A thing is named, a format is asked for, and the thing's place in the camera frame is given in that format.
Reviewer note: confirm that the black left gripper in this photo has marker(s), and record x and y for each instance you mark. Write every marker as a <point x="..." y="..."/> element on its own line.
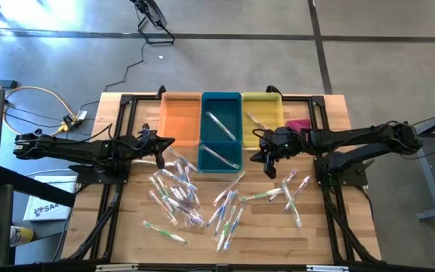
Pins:
<point x="147" y="145"/>

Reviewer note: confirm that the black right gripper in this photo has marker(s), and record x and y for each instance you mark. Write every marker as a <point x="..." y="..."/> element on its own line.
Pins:
<point x="281" y="143"/>

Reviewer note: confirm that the blue toothbrush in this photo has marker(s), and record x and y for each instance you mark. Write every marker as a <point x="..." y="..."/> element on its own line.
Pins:
<point x="233" y="228"/>
<point x="217" y="216"/>
<point x="192" y="190"/>
<point x="182" y="158"/>
<point x="176" y="177"/>
<point x="226" y="209"/>

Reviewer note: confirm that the green toothbrush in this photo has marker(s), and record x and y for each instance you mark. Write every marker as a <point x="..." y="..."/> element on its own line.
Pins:
<point x="156" y="186"/>
<point x="163" y="186"/>
<point x="225" y="231"/>
<point x="221" y="126"/>
<point x="164" y="231"/>
<point x="259" y="195"/>
<point x="292" y="206"/>

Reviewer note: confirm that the red toothbrush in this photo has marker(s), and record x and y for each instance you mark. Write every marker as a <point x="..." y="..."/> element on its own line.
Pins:
<point x="220" y="156"/>
<point x="162" y="208"/>

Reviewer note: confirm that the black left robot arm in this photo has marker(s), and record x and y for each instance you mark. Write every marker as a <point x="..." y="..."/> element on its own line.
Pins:
<point x="70" y="149"/>

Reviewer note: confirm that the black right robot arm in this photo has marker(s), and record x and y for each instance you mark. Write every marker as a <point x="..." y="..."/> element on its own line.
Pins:
<point x="353" y="136"/>

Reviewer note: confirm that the wrapped orange toothbrush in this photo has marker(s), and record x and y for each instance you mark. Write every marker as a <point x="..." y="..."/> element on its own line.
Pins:
<point x="230" y="187"/>
<point x="249" y="149"/>

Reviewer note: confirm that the wrapped white toothbrush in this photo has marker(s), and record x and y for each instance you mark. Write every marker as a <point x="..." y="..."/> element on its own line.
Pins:
<point x="144" y="162"/>

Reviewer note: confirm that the orange plastic bin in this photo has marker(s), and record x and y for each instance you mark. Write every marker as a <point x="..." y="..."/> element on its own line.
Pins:
<point x="179" y="121"/>

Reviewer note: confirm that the small teal plastic bin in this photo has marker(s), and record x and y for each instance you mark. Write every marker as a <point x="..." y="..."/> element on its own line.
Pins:
<point x="206" y="164"/>

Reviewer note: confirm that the yellow plastic bin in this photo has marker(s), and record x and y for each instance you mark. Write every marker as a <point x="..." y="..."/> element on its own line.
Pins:
<point x="266" y="106"/>

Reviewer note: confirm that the magenta cloth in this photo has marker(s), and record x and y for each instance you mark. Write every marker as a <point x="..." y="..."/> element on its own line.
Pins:
<point x="300" y="124"/>

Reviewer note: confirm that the wrapped pink toothbrush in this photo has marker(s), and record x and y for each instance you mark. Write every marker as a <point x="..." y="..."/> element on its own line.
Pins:
<point x="297" y="192"/>

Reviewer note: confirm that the large teal plastic bin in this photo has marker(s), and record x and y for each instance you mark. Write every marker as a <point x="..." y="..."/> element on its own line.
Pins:
<point x="213" y="109"/>

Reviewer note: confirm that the white printed box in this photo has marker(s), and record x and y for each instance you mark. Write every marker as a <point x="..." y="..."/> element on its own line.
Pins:
<point x="47" y="200"/>

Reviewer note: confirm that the black floor fan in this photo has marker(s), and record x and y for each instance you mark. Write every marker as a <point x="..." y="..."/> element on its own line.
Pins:
<point x="151" y="15"/>

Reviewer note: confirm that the black beam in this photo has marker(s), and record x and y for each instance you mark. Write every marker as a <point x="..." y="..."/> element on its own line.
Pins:
<point x="36" y="187"/>

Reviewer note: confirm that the blue-grey metal table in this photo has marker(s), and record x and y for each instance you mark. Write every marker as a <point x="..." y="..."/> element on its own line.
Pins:
<point x="428" y="177"/>

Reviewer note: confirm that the yellow can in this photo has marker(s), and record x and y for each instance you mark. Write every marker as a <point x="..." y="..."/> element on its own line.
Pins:
<point x="21" y="236"/>

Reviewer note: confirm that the silver bracket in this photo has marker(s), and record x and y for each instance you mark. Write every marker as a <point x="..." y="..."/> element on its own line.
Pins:
<point x="327" y="268"/>
<point x="116" y="267"/>

